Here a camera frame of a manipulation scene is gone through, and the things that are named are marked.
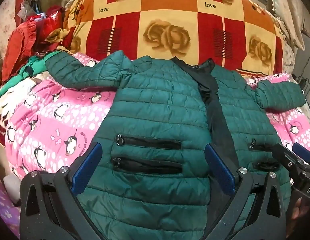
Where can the person's right hand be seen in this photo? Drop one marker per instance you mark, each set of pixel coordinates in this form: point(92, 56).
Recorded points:
point(297, 210)

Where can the red and white patterned cloth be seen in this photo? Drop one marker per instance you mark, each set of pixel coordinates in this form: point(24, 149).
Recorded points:
point(0, 127)

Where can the pink penguin print blanket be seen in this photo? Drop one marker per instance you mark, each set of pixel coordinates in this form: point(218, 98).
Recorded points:
point(57, 120)

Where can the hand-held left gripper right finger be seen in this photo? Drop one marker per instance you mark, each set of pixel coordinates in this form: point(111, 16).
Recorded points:
point(220, 166)

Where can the bright green garment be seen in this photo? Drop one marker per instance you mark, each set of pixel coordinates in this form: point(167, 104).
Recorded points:
point(32, 66)

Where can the shiny red plastic bag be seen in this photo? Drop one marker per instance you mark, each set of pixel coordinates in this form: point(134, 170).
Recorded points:
point(53, 20)

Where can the red orange rose checkered blanket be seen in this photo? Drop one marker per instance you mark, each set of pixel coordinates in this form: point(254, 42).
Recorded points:
point(170, 22)

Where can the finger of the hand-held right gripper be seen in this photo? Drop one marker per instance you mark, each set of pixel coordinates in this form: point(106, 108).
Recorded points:
point(286, 158)
point(303, 153)

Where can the red ruffled garment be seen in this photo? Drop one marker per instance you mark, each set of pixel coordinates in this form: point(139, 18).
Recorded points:
point(18, 46)

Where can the white floral cloth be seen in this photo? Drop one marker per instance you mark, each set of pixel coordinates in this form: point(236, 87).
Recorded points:
point(4, 22)

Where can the dark green puffer jacket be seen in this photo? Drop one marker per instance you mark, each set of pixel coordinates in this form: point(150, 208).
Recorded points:
point(157, 120)

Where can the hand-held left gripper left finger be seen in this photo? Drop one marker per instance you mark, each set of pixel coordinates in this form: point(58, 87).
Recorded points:
point(87, 164)

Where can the purple floral cloth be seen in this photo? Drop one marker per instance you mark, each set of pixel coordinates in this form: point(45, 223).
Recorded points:
point(2, 200)

